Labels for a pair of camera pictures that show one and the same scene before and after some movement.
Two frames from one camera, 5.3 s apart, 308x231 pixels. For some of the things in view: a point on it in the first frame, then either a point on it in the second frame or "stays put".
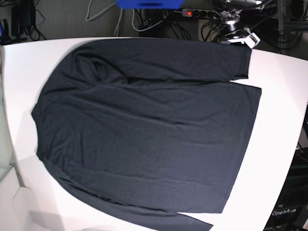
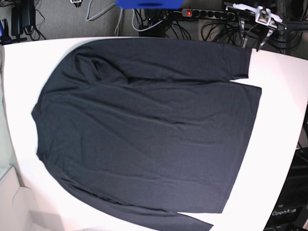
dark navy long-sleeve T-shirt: [148, 129] stays put
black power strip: [200, 13] stays put
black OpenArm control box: [290, 211] stays put
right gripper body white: [250, 40] to [264, 16]
